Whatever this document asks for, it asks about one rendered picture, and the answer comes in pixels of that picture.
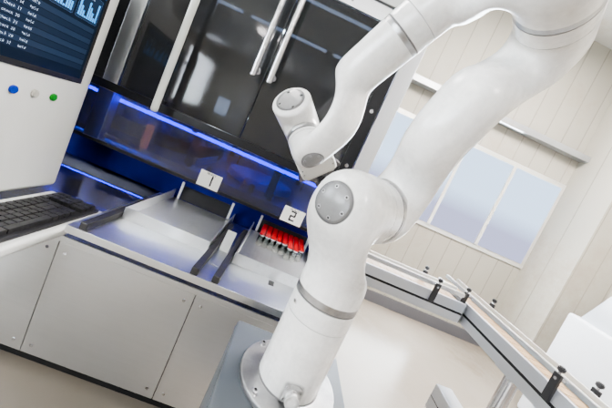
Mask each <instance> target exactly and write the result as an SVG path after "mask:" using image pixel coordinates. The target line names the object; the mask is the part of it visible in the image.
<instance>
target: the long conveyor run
mask: <svg viewBox="0 0 612 408"><path fill-rule="evenodd" d="M445 277H446V278H447V279H448V280H449V281H450V282H451V283H450V282H448V281H446V280H444V282H447V283H449V284H451V285H454V286H455V287H457V291H460V292H462V293H464V295H465V296H464V298H462V297H459V296H457V295H454V296H455V297H456V298H457V299H458V300H459V301H460V302H462V303H465V304H466V305H467V306H466V309H465V310H464V313H463V315H462V317H461V319H460V321H459V323H460V324H461V325H462V326H463V327H464V329H465V330H466V331H467V332H468V333H469V334H470V335H471V336H472V337H473V339H474V340H475V341H476V342H477V343H478V344H479V345H480V347H481V348H482V349H483V350H484V351H485V352H486V353H487V354H488V356H489V357H490V358H491V359H492V360H493V361H494V362H495V364H496V365H497V366H498V367H499V368H500V369H501V370H502V371H503V372H504V374H505V375H506V376H507V377H508V378H509V379H510V380H511V381H512V383H513V384H514V385H515V386H516V387H517V388H518V389H519V391H520V392H521V393H522V394H523V395H524V396H525V397H526V398H527V400H528V401H529V402H530V403H531V404H532V405H533V406H534V407H535V408H610V407H609V406H608V405H607V404H606V403H604V402H603V401H602V400H601V399H600V397H601V395H602V392H600V391H599V390H600V389H601V390H602V389H603V390H605V388H606V386H605V385H604V384H603V383H602V382H600V381H596V382H595V385H596V387H593V386H592V388H591V389H590V390H589V389H588V388H586V386H585V385H584V384H583V383H581V382H580V381H579V380H578V379H577V378H575V377H574V376H573V375H572V374H571V373H569V372H568V371H567V370H566V368H565V367H564V366H562V365H560V364H559V363H557V362H556V361H555V360H554V359H552V358H551V357H550V356H549V355H548V354H547V353H545V352H544V351H543V350H542V349H540V348H539V347H538V346H537V345H536V344H535V343H533V342H532V341H531V340H530V339H528V338H527V337H526V336H525V335H524V334H523V333H521V332H520V331H519V330H518V329H517V328H516V327H515V326H514V325H513V324H512V323H510V322H509V321H508V320H507V319H505V318H504V317H503V316H502V315H501V314H500V313H498V312H497V311H496V310H495V303H497V300H496V299H492V301H493V303H492V302H490V304H488V303H486V302H485V301H484V300H483V299H481V298H480V297H479V296H478V295H477V294H476V293H474V292H473V291H472V289H470V288H468V287H467V286H466V285H465V284H464V283H462V282H461V281H460V280H459V279H457V280H456V281H455V280H454V279H453V278H452V277H451V276H450V275H448V274H446V276H445Z"/></svg>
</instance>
